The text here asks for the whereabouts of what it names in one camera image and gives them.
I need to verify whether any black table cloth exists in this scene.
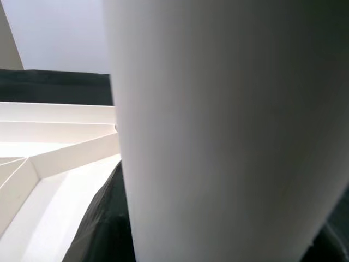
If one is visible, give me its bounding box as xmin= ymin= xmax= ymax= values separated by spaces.
xmin=0 ymin=68 xmax=349 ymax=246

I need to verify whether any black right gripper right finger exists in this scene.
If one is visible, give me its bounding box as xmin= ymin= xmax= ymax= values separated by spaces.
xmin=301 ymin=225 xmax=349 ymax=262

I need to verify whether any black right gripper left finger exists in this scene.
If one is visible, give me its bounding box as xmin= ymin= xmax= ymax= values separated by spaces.
xmin=62 ymin=160 xmax=137 ymax=262

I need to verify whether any white plastic children tabletop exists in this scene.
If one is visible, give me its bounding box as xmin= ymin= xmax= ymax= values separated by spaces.
xmin=0 ymin=101 xmax=122 ymax=262

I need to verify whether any white plastic table leg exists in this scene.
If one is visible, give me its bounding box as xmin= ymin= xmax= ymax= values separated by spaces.
xmin=102 ymin=0 xmax=349 ymax=262

